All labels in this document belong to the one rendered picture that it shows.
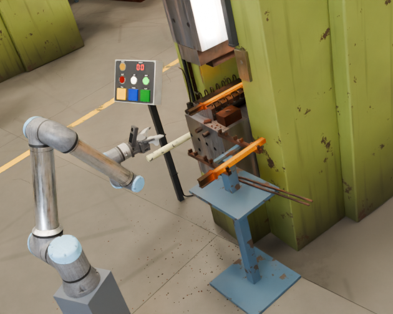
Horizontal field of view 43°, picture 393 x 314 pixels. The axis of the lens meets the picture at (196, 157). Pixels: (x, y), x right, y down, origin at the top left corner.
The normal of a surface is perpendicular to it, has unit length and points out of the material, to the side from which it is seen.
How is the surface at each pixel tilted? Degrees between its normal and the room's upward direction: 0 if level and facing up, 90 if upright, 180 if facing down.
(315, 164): 90
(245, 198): 0
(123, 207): 0
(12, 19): 90
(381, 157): 90
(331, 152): 90
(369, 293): 0
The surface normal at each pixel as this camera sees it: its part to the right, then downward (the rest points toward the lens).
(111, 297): 0.89, 0.06
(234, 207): -0.22, -0.81
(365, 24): 0.55, 0.36
